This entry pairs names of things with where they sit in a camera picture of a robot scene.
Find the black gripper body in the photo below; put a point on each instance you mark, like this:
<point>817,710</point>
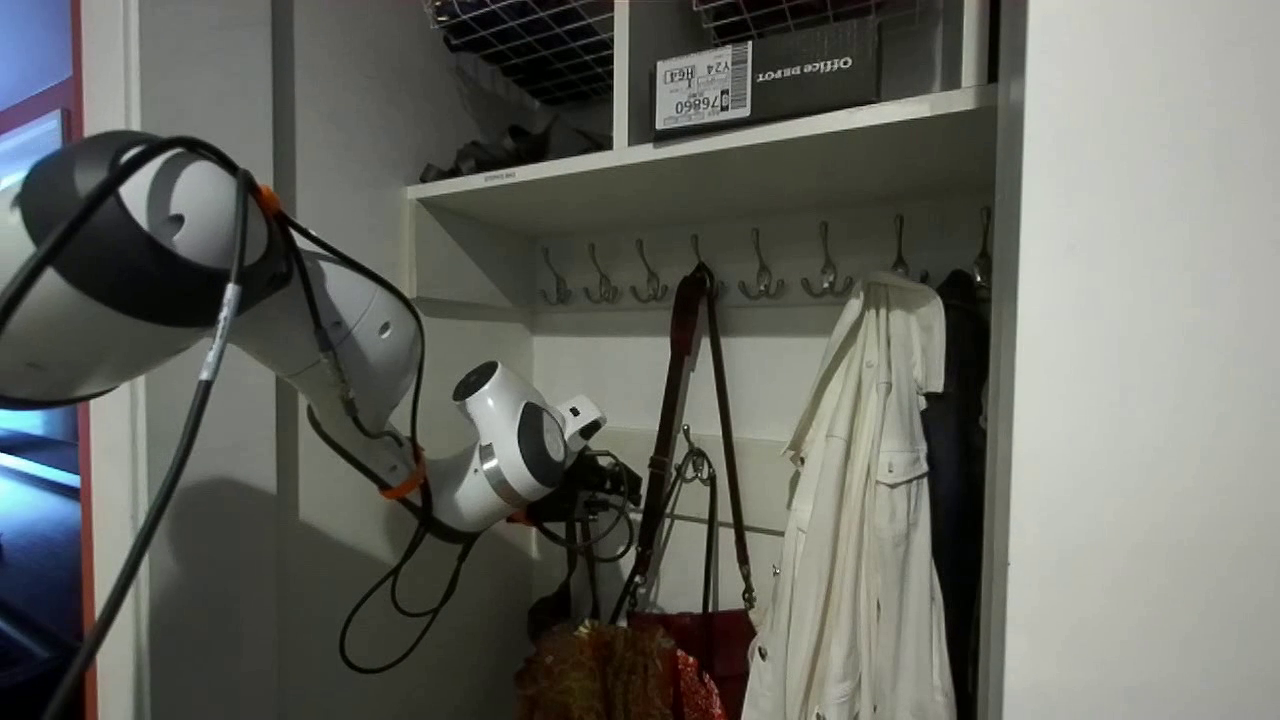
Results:
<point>593,481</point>

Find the brown patterned bag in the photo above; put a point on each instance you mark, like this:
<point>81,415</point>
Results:
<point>600,675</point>

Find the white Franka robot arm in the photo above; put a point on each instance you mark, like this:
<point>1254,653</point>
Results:
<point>123,322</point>

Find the silver triple coat hook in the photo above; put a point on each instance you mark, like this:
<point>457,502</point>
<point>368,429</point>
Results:
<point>600,294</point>
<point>825,285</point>
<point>649,294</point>
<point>760,285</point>
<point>694,244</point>
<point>903,252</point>
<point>556,294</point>
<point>982,244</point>

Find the white coat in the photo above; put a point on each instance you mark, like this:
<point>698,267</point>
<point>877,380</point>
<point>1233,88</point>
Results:
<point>855,533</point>

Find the dark shoes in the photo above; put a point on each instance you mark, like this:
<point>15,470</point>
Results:
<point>514,144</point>

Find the black coat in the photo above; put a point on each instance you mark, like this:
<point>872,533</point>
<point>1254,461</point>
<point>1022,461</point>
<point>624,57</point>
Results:
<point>961,507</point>

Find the black box with white label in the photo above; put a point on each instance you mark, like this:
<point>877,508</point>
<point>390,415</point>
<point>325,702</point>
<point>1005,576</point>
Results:
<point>803,73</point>

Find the white closet door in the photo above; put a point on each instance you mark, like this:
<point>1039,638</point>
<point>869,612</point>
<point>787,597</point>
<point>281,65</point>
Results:
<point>1146,400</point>

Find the small silver wall hook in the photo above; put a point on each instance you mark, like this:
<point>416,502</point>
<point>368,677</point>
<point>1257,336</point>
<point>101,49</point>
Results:
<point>694,467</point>

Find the white wall shelf unit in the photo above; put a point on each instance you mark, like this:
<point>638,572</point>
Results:
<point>744,144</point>

